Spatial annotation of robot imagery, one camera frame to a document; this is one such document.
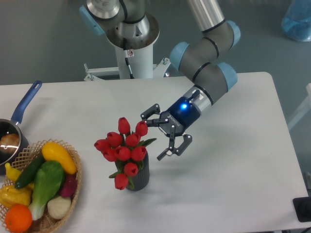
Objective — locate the green cucumber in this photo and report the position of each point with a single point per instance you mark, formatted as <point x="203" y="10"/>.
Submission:
<point x="28" y="174"/>

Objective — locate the yellow banana pepper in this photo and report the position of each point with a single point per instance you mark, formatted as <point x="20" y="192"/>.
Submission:
<point x="13" y="174"/>

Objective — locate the dark grey ribbed vase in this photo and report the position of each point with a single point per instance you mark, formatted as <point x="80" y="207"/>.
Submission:
<point x="132" y="175"/>

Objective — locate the blue handled saucepan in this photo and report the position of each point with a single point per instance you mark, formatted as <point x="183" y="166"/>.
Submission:
<point x="12" y="125"/>

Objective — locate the purple red radish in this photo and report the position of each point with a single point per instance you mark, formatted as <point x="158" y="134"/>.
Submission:
<point x="69" y="186"/>

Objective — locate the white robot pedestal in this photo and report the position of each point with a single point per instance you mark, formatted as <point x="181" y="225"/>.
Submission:
<point x="134" y="47"/>

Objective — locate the black device at edge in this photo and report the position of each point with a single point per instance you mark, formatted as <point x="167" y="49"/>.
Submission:
<point x="302" y="208"/>

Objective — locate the orange fruit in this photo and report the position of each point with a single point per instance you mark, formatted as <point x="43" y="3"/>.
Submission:
<point x="18" y="219"/>

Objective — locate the red tulip bouquet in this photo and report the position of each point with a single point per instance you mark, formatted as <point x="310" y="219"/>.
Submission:
<point x="125" y="144"/>

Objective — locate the white frame at right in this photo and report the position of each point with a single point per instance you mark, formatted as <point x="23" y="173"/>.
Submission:
<point x="301" y="110"/>

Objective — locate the blue translucent plastic bag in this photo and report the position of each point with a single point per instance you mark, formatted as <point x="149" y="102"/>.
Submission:
<point x="296" y="23"/>

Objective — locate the green bok choy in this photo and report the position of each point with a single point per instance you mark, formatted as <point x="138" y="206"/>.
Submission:
<point x="48" y="180"/>

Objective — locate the brown bread roll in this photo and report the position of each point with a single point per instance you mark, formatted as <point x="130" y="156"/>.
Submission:
<point x="9" y="143"/>

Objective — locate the yellow squash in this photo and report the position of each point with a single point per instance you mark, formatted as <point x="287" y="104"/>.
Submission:
<point x="56" y="152"/>

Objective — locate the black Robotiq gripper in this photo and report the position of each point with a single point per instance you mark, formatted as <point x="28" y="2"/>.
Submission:
<point x="173" y="122"/>

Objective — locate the white garlic bulb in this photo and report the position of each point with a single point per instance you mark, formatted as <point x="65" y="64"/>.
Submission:
<point x="58" y="207"/>

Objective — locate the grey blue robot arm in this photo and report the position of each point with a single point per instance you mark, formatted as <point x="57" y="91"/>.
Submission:
<point x="210" y="82"/>

